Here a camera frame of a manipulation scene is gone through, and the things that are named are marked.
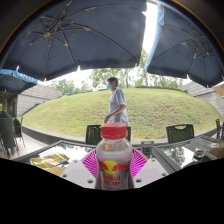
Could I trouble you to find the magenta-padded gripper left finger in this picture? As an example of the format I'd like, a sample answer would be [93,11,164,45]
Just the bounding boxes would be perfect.
[60,148,99,190]

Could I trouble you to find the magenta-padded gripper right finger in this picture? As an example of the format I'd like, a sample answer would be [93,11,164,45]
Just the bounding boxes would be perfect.
[129,148,169,190]

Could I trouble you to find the red-capped clear drink bottle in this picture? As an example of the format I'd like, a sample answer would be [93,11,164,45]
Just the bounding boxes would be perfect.
[95,122,134,192]

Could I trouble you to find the grey upright tube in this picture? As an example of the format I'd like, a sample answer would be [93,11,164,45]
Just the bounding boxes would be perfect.
[140,140,155,158]

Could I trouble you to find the yellow foil bag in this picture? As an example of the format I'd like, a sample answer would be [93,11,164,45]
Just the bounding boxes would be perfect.
[29,152,71,169]

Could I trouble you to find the dark wicker chair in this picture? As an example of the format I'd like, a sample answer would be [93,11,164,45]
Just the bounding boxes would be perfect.
[13,116,26,148]
[0,117,18,158]
[165,123,195,144]
[85,124,132,146]
[214,118,224,141]

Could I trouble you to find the small glass ashtray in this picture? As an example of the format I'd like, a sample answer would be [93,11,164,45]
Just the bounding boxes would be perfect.
[193,146,207,158]

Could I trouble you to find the grey building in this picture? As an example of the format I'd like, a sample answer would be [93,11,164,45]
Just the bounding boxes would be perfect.
[16,83,63,117]
[181,80,224,118]

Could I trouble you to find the blue patio umbrella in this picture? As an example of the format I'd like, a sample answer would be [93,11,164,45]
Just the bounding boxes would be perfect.
[0,68,39,94]

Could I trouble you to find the navy umbrella with light-blue edge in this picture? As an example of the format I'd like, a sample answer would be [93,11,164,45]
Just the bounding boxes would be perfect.
[143,0,224,88]

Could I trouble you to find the large navy patio umbrella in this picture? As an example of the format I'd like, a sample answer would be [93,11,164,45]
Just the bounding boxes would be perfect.
[0,0,148,81]

